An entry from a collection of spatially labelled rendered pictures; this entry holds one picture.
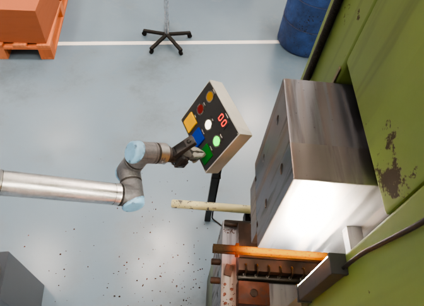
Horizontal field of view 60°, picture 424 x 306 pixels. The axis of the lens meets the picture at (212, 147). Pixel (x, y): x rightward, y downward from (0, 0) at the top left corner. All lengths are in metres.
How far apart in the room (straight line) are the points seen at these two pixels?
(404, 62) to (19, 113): 3.04
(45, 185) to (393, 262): 1.08
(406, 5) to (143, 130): 2.53
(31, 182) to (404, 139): 1.12
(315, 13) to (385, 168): 2.99
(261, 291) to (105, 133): 2.00
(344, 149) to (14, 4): 3.18
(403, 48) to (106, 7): 3.83
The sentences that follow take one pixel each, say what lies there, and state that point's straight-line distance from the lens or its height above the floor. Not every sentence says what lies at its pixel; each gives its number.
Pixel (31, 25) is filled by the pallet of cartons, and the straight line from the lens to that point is 3.62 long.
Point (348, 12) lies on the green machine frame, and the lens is 1.01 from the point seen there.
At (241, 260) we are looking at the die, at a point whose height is 0.99.
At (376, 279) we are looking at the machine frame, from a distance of 0.76.
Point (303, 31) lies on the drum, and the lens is 3.75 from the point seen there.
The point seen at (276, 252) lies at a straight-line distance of 1.52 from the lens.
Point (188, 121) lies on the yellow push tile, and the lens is 1.80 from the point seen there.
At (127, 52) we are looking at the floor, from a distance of 3.74.
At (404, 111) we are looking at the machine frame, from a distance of 0.70.
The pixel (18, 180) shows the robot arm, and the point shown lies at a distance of 1.36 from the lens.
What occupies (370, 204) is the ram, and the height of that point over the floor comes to 1.69.
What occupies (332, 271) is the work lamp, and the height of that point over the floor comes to 1.64.
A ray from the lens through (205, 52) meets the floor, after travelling 3.75.
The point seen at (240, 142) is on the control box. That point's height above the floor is 1.13.
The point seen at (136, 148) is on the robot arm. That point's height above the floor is 1.22.
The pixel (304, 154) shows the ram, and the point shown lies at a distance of 0.82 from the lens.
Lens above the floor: 2.40
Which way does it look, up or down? 54 degrees down
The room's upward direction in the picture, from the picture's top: 8 degrees clockwise
